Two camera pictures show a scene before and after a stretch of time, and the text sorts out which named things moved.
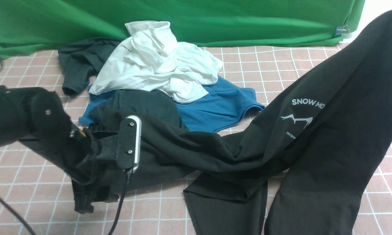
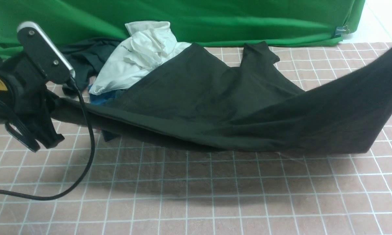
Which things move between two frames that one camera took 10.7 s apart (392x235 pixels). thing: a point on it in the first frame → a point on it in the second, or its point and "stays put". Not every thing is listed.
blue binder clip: (339, 29) stays put
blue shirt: (224, 106) → (102, 99)
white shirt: (150, 57) stays put
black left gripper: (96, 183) → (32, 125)
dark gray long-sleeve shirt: (316, 159) → (200, 98)
